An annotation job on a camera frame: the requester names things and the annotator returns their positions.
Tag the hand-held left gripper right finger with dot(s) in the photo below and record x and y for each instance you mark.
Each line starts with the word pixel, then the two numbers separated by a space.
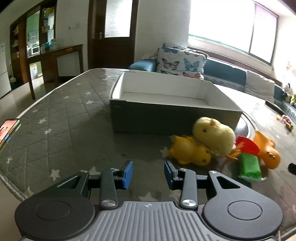
pixel 168 174

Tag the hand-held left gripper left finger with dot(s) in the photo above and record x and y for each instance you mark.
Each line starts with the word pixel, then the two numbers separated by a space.
pixel 128 173

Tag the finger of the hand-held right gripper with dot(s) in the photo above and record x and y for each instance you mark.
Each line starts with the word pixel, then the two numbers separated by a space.
pixel 292 168

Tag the orange toy animal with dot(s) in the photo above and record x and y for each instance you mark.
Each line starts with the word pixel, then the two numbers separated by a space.
pixel 268 150

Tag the yellow rubber duck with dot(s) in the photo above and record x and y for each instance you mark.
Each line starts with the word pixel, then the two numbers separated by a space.
pixel 187 149

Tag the green toy block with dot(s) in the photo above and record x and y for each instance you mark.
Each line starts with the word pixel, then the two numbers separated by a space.
pixel 249 166

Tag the red plastic toy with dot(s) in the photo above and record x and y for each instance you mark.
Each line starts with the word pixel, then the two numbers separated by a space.
pixel 248 144

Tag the grey cardboard box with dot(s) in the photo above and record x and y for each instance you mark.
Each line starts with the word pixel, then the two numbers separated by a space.
pixel 161 118

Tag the yellow plush chick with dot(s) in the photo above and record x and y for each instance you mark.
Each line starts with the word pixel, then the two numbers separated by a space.
pixel 215 136

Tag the small colourful toys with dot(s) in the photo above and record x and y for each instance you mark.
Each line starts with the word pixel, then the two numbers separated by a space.
pixel 286 121

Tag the round black glass hotplate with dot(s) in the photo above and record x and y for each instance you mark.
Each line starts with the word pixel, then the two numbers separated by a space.
pixel 245 129

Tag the black remote control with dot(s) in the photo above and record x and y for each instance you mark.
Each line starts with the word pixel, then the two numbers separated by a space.
pixel 275 107

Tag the plush toys on sofa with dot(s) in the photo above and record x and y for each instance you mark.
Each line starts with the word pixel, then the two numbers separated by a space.
pixel 289 91

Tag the grey sofa throw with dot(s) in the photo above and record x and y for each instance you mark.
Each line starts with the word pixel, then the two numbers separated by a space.
pixel 259 84

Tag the blue cushion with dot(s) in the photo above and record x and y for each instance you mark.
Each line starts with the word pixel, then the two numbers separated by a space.
pixel 143 64

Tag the butterfly print pillow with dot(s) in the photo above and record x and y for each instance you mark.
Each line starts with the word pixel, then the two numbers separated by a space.
pixel 180 62
pixel 173 45

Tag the dark wooden door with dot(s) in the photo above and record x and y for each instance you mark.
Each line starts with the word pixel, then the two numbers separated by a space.
pixel 115 51

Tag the smartphone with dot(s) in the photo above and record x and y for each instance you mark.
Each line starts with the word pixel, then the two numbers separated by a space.
pixel 8 129

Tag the white storage bin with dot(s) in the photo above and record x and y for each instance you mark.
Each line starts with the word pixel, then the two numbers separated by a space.
pixel 34 72

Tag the dark wooden console table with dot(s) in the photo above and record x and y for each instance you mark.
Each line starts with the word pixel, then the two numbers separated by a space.
pixel 53 52

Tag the white microwave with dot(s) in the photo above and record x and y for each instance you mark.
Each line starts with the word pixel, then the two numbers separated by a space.
pixel 33 50

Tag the window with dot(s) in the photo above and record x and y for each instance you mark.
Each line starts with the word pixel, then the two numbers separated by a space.
pixel 219 20

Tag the white refrigerator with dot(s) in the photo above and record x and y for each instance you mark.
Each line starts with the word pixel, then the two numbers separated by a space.
pixel 4 69

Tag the dark wooden shelf cabinet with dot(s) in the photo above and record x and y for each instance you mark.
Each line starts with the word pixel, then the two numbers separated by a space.
pixel 22 34

